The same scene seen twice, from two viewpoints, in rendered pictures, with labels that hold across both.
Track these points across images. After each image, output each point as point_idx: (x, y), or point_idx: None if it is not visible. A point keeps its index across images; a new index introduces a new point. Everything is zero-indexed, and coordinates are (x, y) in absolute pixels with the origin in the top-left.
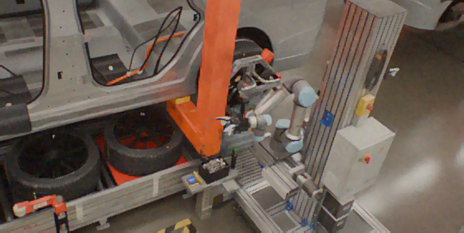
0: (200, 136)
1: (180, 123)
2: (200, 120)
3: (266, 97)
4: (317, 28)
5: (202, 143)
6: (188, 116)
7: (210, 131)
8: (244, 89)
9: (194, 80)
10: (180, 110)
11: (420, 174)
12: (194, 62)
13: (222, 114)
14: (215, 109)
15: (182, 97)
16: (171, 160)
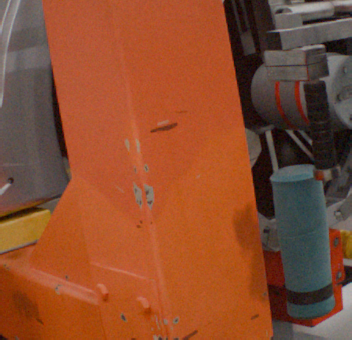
0: (133, 300)
1: (34, 335)
2: (104, 183)
3: (350, 291)
4: None
5: (162, 336)
6: (52, 260)
7: (188, 230)
8: (289, 11)
9: (45, 113)
10: (13, 265)
11: None
12: (23, 18)
13: (225, 96)
14: (170, 42)
15: (16, 218)
16: None
